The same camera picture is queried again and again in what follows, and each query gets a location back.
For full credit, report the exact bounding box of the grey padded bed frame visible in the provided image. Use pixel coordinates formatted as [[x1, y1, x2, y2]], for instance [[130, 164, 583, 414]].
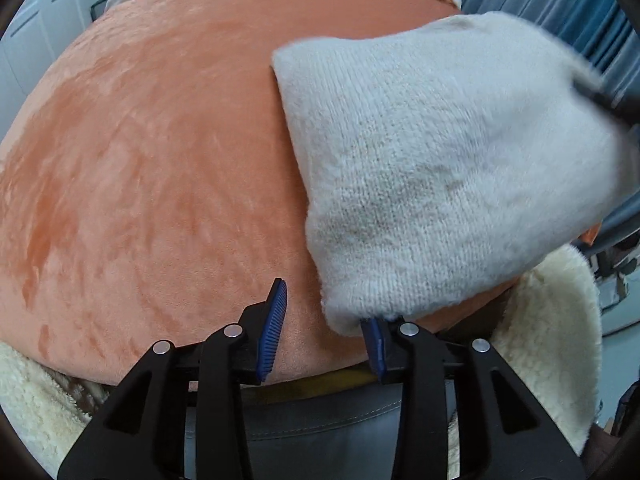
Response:
[[182, 382, 461, 480]]

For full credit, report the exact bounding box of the white wardrobe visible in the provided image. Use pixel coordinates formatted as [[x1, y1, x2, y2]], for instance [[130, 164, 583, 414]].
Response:
[[0, 0, 121, 126]]

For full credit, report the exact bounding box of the orange plush blanket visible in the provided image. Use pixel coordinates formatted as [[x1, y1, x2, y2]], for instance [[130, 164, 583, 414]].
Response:
[[0, 0, 601, 393]]

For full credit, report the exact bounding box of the beige sweater with black hearts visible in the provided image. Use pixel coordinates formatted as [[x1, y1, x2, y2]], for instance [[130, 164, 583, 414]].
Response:
[[271, 11, 632, 337]]

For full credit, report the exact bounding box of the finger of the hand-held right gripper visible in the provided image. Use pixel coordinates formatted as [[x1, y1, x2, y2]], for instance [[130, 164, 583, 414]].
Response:
[[570, 77, 640, 126]]

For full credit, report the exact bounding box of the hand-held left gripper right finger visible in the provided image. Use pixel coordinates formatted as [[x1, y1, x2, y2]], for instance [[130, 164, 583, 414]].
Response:
[[361, 314, 586, 480]]

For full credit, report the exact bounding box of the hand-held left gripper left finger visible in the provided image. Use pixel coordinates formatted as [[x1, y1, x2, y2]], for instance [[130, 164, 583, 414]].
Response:
[[57, 277, 289, 480]]

